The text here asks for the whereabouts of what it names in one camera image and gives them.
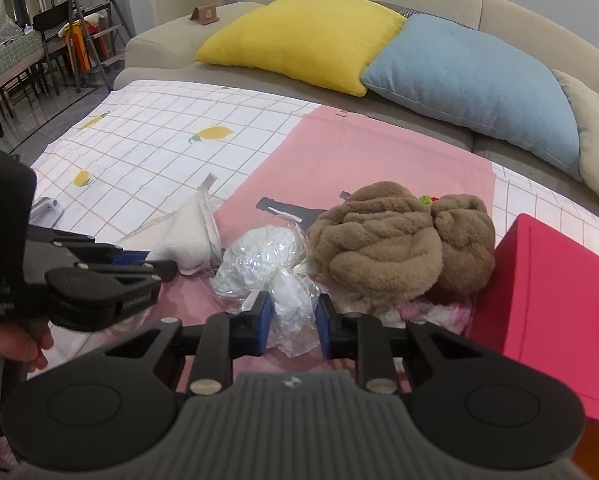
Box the beige sofa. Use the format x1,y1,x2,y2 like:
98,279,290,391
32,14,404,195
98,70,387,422
115,0,599,202

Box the orange green crochet toy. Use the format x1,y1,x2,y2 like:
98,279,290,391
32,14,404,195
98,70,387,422
419,195,439,207

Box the metal step ladder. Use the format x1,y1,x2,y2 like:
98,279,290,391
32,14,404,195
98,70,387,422
68,0,133,91

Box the yellow pillow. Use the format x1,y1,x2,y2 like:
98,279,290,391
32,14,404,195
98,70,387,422
195,0,407,96

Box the white cloth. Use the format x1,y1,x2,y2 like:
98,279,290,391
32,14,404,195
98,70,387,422
118,174,221,275

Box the dark dining table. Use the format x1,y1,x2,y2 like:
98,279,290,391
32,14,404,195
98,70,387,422
0,30,66,138

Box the small brown sign stand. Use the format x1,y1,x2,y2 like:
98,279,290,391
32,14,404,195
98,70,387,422
190,3,220,26

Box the small white device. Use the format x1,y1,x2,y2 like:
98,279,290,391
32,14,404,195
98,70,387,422
29,196,65,229

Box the beige pillow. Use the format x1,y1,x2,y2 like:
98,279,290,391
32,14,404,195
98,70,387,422
553,70,599,196

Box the black dining chair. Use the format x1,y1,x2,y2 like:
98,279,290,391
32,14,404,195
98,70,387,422
32,1,81,94

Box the pink white knitted hat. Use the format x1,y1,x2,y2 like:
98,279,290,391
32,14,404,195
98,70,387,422
377,298,474,335

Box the person's left hand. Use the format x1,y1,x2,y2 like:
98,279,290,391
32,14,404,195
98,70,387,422
0,323,54,372

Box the brown plush toy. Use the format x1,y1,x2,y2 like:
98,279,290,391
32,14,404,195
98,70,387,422
307,181,496,315

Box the red plastic box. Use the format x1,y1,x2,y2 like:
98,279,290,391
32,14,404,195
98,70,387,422
469,214,599,420

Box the blue pillow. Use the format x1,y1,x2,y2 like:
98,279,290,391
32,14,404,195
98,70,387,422
362,14,580,179

